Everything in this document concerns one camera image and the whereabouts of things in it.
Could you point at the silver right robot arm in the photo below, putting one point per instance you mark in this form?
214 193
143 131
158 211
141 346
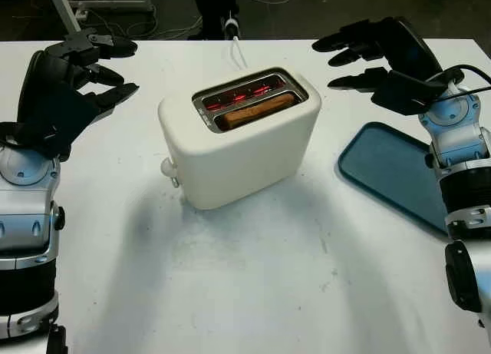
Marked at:
460 177

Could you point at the white toaster lever knob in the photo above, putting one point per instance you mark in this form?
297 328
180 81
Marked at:
167 166

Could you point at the white two-slot toaster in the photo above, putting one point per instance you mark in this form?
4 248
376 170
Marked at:
238 166

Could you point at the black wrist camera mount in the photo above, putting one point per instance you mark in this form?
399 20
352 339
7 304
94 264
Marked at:
57 127
406 94

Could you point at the blue plastic tray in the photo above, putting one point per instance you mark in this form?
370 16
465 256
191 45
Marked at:
395 169

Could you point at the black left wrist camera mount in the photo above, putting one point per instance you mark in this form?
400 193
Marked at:
57 127

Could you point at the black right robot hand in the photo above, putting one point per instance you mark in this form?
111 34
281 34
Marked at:
414 35

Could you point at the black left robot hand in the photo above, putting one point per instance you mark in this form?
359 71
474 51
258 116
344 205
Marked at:
46 77

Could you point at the white power strip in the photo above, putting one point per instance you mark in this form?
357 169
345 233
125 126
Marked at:
81 13

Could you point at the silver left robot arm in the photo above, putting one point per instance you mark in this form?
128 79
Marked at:
27 216

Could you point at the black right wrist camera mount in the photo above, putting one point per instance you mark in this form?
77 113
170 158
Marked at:
406 94

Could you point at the grey metal frame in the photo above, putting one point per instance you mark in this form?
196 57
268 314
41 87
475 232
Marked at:
63 4

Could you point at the brown toast slice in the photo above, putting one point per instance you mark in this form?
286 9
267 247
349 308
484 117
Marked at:
257 110

